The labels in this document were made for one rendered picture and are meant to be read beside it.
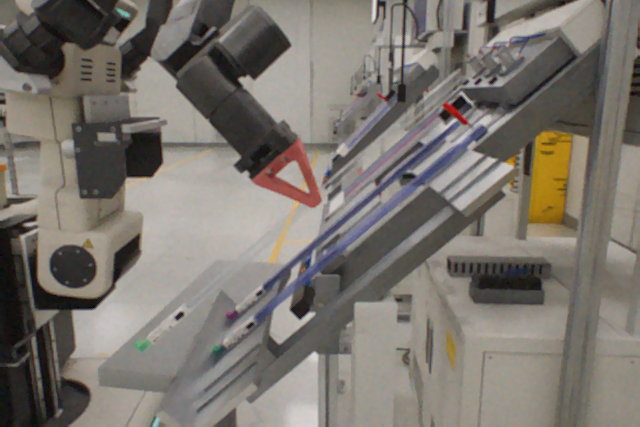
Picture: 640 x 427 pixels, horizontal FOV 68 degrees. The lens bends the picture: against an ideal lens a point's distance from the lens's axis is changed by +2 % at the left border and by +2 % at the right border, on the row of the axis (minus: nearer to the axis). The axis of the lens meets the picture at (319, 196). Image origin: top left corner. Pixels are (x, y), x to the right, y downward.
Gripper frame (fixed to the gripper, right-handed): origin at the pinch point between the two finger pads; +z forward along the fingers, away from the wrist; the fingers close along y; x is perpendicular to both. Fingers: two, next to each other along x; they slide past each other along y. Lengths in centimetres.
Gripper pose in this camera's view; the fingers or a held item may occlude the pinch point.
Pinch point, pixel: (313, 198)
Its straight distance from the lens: 55.6
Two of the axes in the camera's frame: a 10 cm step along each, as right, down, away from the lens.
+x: -7.4, 6.5, 1.4
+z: 6.7, 7.3, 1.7
